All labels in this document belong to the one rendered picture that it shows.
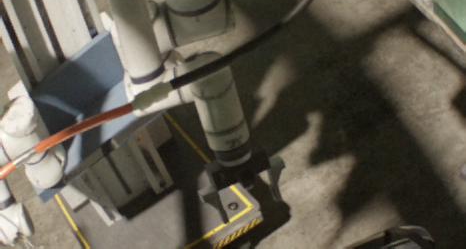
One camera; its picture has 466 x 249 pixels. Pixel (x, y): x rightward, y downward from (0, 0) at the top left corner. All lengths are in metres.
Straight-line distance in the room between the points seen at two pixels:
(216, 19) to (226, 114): 0.40
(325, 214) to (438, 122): 0.76
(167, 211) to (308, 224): 0.58
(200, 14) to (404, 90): 1.55
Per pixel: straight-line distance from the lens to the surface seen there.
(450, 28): 1.00
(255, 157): 1.58
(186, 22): 1.82
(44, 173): 1.94
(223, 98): 1.49
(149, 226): 2.52
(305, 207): 2.80
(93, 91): 2.06
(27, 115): 1.81
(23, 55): 1.89
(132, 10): 1.52
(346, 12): 3.50
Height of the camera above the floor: 2.39
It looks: 50 degrees down
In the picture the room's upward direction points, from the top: 20 degrees counter-clockwise
